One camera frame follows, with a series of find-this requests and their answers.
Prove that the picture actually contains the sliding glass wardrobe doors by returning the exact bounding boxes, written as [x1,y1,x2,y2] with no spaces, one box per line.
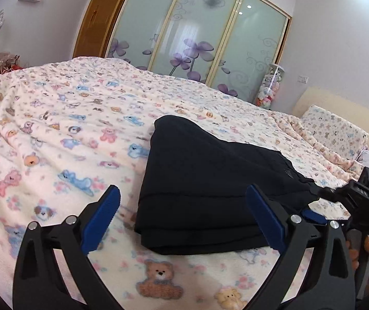
[102,0,293,105]

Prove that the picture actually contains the wooden door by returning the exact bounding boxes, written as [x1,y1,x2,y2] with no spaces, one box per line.
[72,0,125,59]

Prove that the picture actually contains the black pants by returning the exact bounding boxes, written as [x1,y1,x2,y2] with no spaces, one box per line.
[134,115,322,255]

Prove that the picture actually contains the bear print fleece blanket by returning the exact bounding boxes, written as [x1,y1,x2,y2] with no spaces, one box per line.
[0,56,369,310]

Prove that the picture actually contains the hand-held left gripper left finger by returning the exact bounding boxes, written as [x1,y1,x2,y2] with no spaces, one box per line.
[12,185,121,310]

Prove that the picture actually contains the bear print pillow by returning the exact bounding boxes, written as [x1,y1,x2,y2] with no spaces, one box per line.
[301,105,369,160]

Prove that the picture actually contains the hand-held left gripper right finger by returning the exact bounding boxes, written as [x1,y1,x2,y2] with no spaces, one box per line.
[246,184,356,310]

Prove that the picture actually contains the clear tube of plush toys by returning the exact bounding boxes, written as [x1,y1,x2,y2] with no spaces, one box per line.
[256,64,285,110]

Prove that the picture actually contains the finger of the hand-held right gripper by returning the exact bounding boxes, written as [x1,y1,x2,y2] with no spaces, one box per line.
[309,184,351,205]
[301,209,328,227]

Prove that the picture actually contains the cream bed headboard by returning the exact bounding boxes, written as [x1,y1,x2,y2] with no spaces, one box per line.
[292,87,369,162]

